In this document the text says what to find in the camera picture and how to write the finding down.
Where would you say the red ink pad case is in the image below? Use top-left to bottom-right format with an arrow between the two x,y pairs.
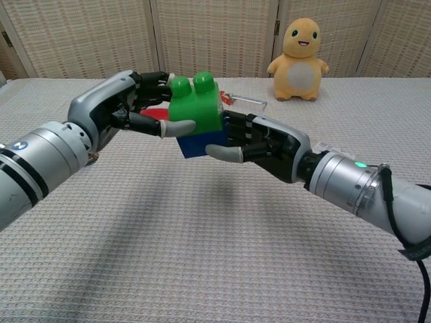
139,107 -> 170,121

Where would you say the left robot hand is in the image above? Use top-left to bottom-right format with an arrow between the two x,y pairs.
67,69 -> 197,153

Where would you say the blue toy block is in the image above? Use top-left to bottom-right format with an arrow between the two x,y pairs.
175,114 -> 230,159

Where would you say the silver metal hex key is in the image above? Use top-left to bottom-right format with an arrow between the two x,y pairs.
228,93 -> 269,110

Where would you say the yellow plush dinosaur toy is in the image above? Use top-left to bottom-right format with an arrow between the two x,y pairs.
267,17 -> 330,102

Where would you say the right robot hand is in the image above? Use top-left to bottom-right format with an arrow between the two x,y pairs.
205,109 -> 311,184

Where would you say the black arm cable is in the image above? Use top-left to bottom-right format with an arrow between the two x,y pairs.
368,162 -> 431,323

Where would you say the beige woven tablecloth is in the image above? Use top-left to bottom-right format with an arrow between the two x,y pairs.
0,77 -> 431,323

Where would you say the wicker folding screen panel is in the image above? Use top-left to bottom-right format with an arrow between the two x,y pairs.
356,0 -> 431,79
0,0 -> 34,80
0,0 -> 161,80
277,0 -> 383,79
150,0 -> 282,79

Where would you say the green toy block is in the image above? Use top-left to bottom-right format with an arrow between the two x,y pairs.
167,70 -> 225,139

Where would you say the black velcro cable strap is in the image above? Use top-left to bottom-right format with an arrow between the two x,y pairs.
397,242 -> 431,262

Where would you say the clear bag of snacks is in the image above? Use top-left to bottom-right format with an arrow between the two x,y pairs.
314,141 -> 358,162

